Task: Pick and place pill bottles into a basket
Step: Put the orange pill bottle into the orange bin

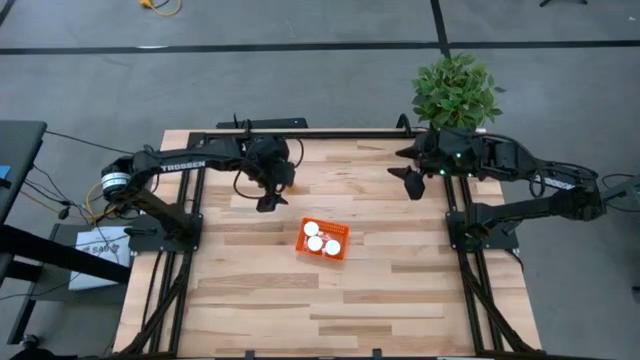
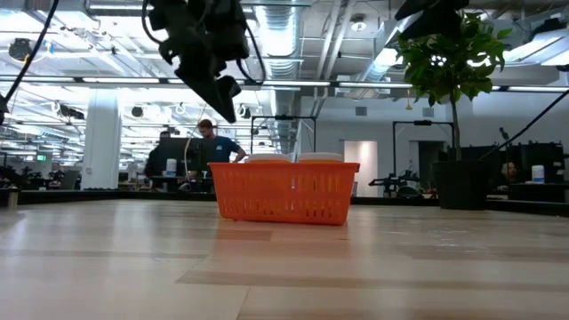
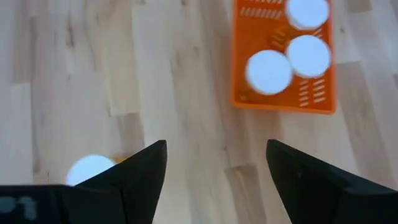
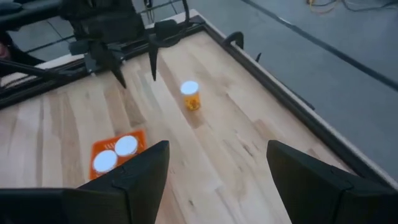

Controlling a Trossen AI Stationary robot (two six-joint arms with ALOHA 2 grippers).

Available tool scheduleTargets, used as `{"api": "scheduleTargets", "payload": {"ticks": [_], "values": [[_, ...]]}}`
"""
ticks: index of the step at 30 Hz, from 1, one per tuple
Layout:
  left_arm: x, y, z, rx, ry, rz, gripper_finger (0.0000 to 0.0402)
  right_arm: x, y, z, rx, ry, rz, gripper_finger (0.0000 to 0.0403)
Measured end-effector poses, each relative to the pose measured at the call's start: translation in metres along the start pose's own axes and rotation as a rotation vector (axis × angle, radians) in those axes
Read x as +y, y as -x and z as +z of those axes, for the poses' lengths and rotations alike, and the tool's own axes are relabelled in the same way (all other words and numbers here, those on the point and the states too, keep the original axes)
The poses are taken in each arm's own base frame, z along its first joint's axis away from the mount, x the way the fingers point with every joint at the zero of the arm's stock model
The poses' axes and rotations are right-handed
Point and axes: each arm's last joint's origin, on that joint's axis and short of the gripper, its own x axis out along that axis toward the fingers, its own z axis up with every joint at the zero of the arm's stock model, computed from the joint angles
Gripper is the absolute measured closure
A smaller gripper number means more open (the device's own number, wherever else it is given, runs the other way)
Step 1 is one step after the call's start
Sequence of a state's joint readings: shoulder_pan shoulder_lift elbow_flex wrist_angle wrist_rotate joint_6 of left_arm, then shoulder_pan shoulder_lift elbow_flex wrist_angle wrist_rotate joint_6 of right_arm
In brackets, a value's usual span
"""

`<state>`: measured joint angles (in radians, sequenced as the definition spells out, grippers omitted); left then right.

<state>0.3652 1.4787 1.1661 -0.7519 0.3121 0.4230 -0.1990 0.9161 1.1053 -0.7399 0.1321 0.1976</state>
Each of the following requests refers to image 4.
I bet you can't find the black aluminium table frame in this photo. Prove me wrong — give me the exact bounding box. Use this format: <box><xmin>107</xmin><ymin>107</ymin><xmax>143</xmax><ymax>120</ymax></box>
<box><xmin>0</xmin><ymin>14</ymin><xmax>398</xmax><ymax>191</ymax></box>

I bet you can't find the black table clamp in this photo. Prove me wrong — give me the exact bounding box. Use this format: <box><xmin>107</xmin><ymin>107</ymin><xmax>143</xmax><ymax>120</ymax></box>
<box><xmin>221</xmin><ymin>30</ymin><xmax>245</xmax><ymax>50</ymax></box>

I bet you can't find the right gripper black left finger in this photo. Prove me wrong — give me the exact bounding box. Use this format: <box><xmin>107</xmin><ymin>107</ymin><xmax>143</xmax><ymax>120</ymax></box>
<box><xmin>0</xmin><ymin>139</ymin><xmax>170</xmax><ymax>224</ymax></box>

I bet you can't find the orange plastic basket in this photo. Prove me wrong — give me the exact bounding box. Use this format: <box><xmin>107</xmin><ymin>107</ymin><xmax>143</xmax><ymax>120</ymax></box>
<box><xmin>89</xmin><ymin>128</ymin><xmax>148</xmax><ymax>182</ymax></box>

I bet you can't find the orange pill bottle white cap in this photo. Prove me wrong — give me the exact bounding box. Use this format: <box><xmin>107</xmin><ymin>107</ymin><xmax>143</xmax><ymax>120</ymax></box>
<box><xmin>114</xmin><ymin>134</ymin><xmax>139</xmax><ymax>157</ymax></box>
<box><xmin>92</xmin><ymin>149</ymin><xmax>119</xmax><ymax>174</ymax></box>
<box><xmin>180</xmin><ymin>80</ymin><xmax>201</xmax><ymax>112</ymax></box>

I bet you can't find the yellow floor cable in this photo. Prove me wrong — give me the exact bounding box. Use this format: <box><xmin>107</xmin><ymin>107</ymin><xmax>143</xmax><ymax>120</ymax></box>
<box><xmin>305</xmin><ymin>0</ymin><xmax>343</xmax><ymax>14</ymax></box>

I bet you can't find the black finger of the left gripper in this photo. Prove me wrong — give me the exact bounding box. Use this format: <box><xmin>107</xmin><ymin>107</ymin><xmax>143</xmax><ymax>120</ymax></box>
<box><xmin>147</xmin><ymin>35</ymin><xmax>160</xmax><ymax>83</ymax></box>
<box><xmin>101</xmin><ymin>52</ymin><xmax>128</xmax><ymax>90</ymax></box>

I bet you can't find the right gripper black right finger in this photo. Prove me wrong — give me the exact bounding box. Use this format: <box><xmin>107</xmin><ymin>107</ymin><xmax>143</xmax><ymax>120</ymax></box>
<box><xmin>266</xmin><ymin>139</ymin><xmax>398</xmax><ymax>224</ymax></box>

